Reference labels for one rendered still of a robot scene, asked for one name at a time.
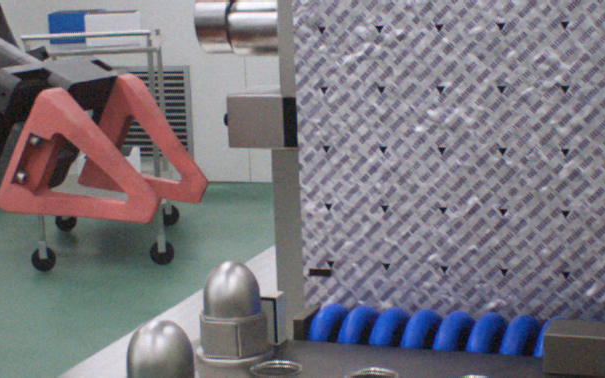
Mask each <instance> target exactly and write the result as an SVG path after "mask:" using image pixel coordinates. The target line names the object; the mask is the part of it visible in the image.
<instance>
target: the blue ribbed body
mask: <svg viewBox="0 0 605 378"><path fill-rule="evenodd" d="M552 319H566V320H568V319H567V318H565V317H561V316H555V317H553V318H552ZM552 319H550V320H549V321H547V322H546V323H545V325H544V326H543V327H542V325H541V323H540V322H539V321H538V320H537V319H536V318H535V317H534V316H532V315H526V314H522V315H519V316H517V317H516V318H515V319H513V320H512V321H511V322H510V324H508V322H507V320H506V319H505V318H504V317H503V316H501V315H500V314H499V313H492V312H490V313H485V314H484V315H482V316H481V317H480V318H479V319H478V320H477V321H475V320H474V318H473V317H472V316H471V315H469V314H468V313H467V312H465V311H453V312H452V313H450V314H449V315H448V316H447V317H446V318H445V319H443V318H442V317H441V316H440V315H439V314H438V313H437V312H436V311H435V310H432V309H421V310H420V311H418V312H417V313H416V314H415V315H413V317H412V316H411V315H410V313H408V312H407V311H406V310H405V309H403V308H401V307H391V308H388V309H386V310H385V311H384V312H383V313H382V314H380V313H379V312H378V311H377V310H376V309H375V308H373V307H372V306H369V305H361V306H358V307H355V308H354V309H353V310H352V311H351V312H349V311H348V310H347V309H346V308H345V307H344V306H342V305H341V304H328V305H326V306H324V307H323V308H322V309H321V310H320V311H319V312H318V313H317V315H316V316H315V318H314V320H313V322H312V324H310V326H309V329H308V334H307V337H306V341H314V342H328V343H343V344H358V345H372V346H387V347H402V348H417V349H431V350H447V351H461V352H476V353H491V354H506V355H520V356H536V357H544V333H545V332H546V329H547V327H548V326H549V324H550V322H551V321H552Z"/></svg>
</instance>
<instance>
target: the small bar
mask: <svg viewBox="0 0 605 378"><path fill-rule="evenodd" d="M544 372H546V373H558V374H573V375H587V377H600V378H605V322H601V321H584V320H566V319H552V321H551V322H550V324H549V326H548V327H547V329H546V332H545V333H544Z"/></svg>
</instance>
